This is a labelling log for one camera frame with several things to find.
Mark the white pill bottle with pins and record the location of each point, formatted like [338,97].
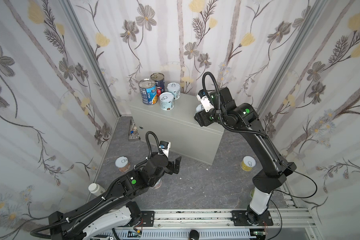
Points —
[96,189]

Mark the metal instrument tray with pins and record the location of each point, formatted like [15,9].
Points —
[133,134]

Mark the green label can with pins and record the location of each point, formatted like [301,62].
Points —
[174,89]

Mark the dark chopped tomatoes can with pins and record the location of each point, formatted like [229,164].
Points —
[159,79]

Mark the aluminium corner frame right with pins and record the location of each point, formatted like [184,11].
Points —
[308,24]

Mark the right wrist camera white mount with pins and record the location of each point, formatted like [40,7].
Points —
[205,101]

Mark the aluminium corner frame left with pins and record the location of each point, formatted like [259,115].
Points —
[89,53]

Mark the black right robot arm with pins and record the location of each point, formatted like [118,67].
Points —
[219,107]

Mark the red label can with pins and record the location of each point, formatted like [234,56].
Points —
[157,185]

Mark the blue label tall can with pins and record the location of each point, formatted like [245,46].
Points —
[148,91]

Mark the yellow label can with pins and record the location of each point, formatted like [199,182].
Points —
[248,163]

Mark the aluminium corner frame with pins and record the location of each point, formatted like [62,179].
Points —
[308,24]
[89,53]

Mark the orange label can by arm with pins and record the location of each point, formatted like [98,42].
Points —
[123,164]

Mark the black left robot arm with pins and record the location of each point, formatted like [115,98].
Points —
[71,225]

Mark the grey metal cabinet box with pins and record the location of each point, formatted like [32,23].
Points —
[179,127]

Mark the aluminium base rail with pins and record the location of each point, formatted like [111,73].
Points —
[282,224]

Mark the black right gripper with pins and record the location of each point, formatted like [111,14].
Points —
[200,118]

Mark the teal label can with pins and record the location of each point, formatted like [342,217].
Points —
[167,101]

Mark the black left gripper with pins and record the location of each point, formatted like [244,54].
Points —
[171,166]

